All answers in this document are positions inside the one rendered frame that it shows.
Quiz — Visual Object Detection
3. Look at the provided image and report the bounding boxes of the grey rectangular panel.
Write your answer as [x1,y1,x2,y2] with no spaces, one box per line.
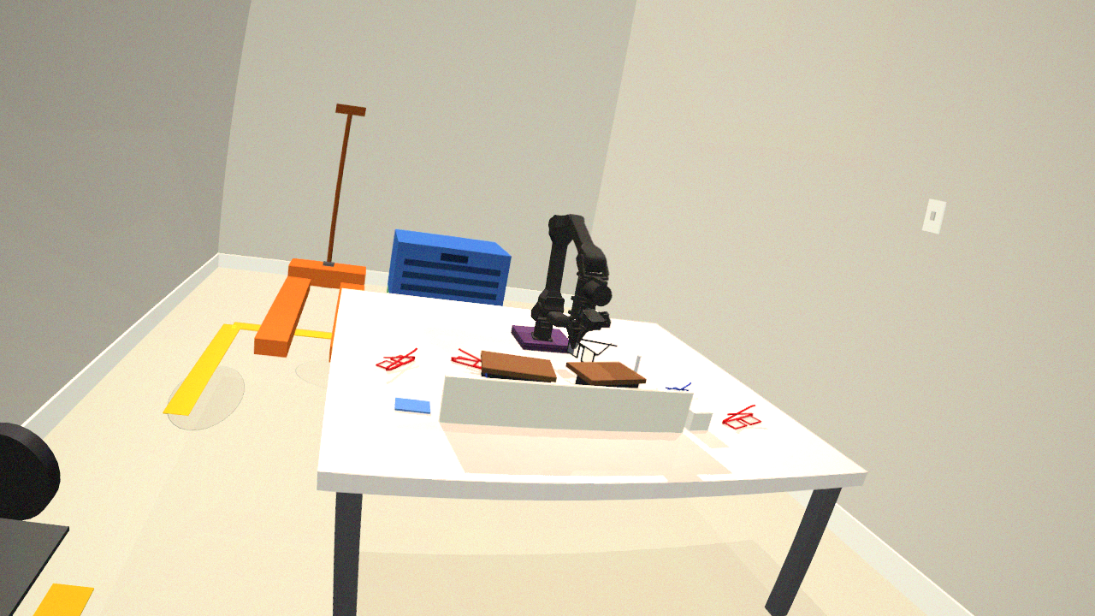
[439,375,694,433]

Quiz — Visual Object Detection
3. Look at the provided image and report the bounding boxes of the light blue flat block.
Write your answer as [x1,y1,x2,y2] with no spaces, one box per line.
[394,398,431,415]

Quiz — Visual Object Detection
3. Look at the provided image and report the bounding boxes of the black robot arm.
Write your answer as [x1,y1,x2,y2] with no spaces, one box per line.
[530,214,613,342]

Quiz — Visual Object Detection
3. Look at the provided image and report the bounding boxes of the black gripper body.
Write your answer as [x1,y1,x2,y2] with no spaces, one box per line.
[546,294,612,329]

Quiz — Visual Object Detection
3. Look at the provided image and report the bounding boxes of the black glasses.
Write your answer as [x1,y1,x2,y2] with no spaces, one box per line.
[566,339,616,362]

